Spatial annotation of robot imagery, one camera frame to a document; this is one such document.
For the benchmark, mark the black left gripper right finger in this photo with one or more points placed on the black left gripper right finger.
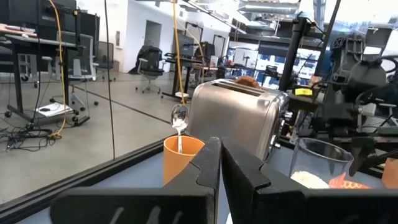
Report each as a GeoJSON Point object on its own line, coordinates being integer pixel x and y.
{"type": "Point", "coordinates": [280, 205]}

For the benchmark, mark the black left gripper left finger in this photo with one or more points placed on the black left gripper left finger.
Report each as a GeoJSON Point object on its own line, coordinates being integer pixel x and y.
{"type": "Point", "coordinates": [140, 205]}

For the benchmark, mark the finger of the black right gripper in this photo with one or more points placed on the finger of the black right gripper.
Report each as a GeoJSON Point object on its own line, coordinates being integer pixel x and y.
{"type": "Point", "coordinates": [382, 157]}
{"type": "Point", "coordinates": [360, 152]}

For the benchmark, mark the clear glass tumbler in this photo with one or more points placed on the clear glass tumbler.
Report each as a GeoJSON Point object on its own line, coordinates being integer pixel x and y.
{"type": "Point", "coordinates": [317, 158]}

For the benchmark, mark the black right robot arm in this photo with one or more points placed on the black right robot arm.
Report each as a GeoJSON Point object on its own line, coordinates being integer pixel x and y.
{"type": "Point", "coordinates": [345, 53]}

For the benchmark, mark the orange plastic cup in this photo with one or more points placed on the orange plastic cup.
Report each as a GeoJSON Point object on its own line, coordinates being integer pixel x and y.
{"type": "Point", "coordinates": [175, 161]}

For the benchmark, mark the yellow tag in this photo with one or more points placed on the yellow tag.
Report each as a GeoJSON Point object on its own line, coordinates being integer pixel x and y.
{"type": "Point", "coordinates": [303, 91]}

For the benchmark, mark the silver metal spoon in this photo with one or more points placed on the silver metal spoon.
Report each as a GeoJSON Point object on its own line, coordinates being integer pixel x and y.
{"type": "Point", "coordinates": [179, 119]}

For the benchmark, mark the stainless steel toaster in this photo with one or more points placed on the stainless steel toaster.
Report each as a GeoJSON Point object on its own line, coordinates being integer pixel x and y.
{"type": "Point", "coordinates": [236, 118]}

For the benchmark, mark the black office chair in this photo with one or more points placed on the black office chair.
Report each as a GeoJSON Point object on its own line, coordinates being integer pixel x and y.
{"type": "Point", "coordinates": [150, 62]}

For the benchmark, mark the black standing desk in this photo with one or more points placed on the black standing desk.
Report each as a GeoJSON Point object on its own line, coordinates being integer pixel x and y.
{"type": "Point", "coordinates": [186, 62]}

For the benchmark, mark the grey office chair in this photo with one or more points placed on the grey office chair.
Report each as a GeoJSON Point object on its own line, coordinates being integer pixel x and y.
{"type": "Point", "coordinates": [79, 62]}

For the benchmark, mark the black rolling desk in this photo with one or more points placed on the black rolling desk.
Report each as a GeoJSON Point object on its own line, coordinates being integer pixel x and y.
{"type": "Point", "coordinates": [18, 46]}

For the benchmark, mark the black table frame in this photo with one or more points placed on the black table frame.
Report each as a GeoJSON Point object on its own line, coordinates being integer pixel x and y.
{"type": "Point", "coordinates": [77, 183]}

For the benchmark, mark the black frame post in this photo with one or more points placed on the black frame post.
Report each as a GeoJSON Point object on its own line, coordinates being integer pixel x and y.
{"type": "Point", "coordinates": [292, 53]}

